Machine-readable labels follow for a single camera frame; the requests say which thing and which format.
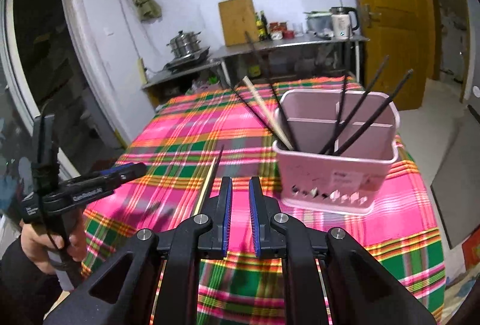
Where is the yellow power strip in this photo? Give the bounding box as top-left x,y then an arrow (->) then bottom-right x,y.
137,57 -> 148,86

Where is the red cardboard box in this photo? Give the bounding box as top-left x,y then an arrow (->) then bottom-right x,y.
461,235 -> 480,275

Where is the person's left hand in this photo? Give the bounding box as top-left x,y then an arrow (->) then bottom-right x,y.
20,213 -> 89,276

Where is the white door frame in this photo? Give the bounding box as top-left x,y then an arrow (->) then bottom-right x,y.
0,0 -> 130,177

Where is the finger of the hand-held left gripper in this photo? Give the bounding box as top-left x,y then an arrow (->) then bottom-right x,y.
112,162 -> 148,186
98,164 -> 130,179

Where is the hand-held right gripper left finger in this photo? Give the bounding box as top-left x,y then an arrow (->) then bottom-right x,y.
43,176 -> 233,325

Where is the steel kitchen table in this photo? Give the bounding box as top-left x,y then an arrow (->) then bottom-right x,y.
209,33 -> 371,86

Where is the black chopstick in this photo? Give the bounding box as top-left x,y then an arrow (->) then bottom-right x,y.
202,145 -> 226,200
320,55 -> 390,154
325,74 -> 349,155
334,69 -> 414,156
229,86 -> 281,141
244,31 -> 299,152

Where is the wooden cutting board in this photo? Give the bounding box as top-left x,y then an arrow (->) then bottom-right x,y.
218,0 -> 260,47

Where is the pink plaid tablecloth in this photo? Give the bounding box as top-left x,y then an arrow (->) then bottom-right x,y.
80,75 -> 448,325

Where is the black induction cooker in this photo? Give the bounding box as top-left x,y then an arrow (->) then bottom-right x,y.
164,47 -> 211,71

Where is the metal door handle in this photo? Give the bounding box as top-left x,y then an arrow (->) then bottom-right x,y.
358,4 -> 382,29

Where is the white electric kettle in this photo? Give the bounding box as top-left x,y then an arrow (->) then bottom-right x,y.
329,6 -> 360,40

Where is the low metal counter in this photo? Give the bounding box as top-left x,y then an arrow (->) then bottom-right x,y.
141,60 -> 224,97

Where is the pink plastic utensil basket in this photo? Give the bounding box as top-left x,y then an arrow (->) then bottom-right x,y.
272,89 -> 401,216

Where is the yellow wooden door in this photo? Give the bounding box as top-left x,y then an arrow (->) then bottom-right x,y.
339,0 -> 439,113

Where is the steel steamer pot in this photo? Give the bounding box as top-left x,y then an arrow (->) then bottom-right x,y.
167,30 -> 203,59

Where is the light wooden chopstick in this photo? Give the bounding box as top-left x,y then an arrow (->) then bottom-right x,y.
193,157 -> 218,217
242,76 -> 295,151

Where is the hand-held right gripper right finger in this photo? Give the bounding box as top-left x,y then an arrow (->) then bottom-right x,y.
248,176 -> 437,325

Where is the grey panel door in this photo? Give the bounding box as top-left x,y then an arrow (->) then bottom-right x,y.
459,0 -> 480,106

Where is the person's left forearm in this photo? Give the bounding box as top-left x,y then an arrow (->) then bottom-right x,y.
0,235 -> 61,325

